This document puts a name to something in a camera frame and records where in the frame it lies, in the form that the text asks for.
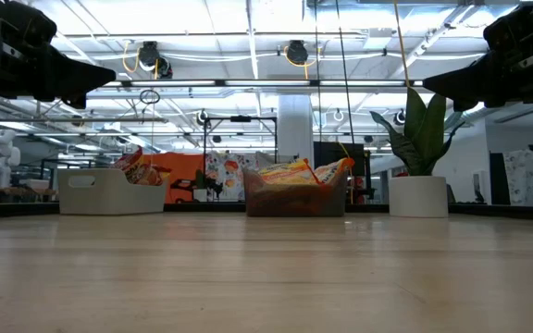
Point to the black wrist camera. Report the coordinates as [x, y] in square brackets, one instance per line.
[521, 28]
[12, 18]

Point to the green snake plant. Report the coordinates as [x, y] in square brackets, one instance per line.
[426, 134]

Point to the white robot figure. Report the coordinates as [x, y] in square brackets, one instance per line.
[0, 155]

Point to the red roast beef ramen pack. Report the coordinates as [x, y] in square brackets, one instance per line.
[148, 176]
[130, 159]

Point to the orange board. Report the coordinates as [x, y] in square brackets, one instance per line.
[183, 166]

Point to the white round planter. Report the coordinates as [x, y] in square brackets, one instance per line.
[418, 196]

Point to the white plastic bin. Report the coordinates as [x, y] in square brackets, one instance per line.
[109, 194]

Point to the floral patterned cloth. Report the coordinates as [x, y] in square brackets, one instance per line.
[229, 171]
[530, 178]

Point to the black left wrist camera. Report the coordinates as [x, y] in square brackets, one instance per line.
[12, 18]

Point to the black screen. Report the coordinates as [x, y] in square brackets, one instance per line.
[331, 155]

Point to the brown translucent plastic bin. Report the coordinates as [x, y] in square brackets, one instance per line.
[250, 199]

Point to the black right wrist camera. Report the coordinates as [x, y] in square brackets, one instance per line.
[521, 28]

